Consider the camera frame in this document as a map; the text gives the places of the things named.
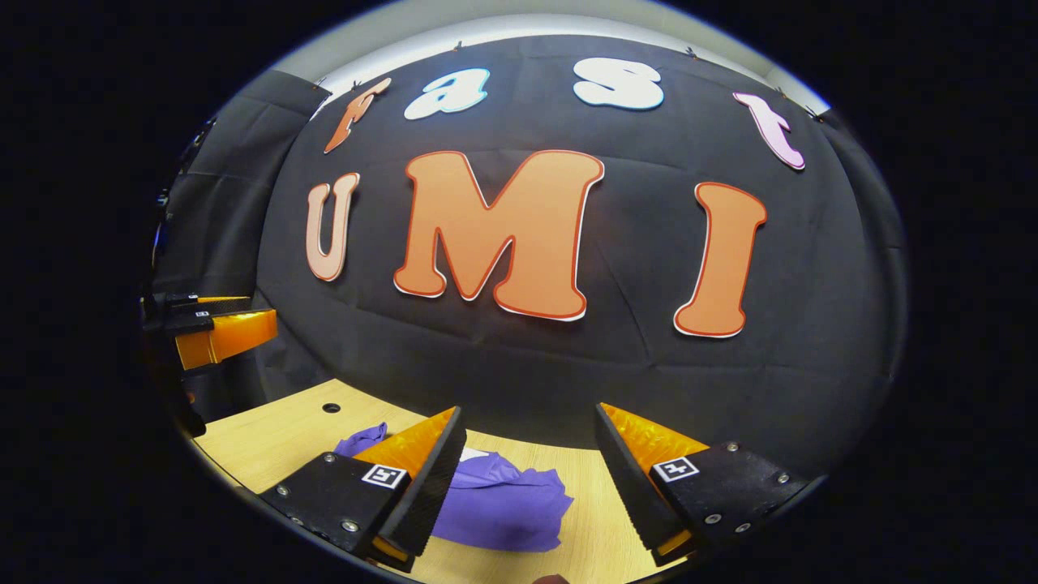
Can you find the black backdrop cloth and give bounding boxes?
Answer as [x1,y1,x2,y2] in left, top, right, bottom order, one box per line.
[150,34,907,479]

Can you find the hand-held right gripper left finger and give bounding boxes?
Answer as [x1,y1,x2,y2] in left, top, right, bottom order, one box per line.
[258,406,469,573]

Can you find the purple button shirt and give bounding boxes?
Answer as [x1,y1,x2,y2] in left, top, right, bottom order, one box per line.
[334,422,575,554]

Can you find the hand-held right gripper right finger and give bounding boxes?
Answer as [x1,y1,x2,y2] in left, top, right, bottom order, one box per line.
[596,402,824,567]

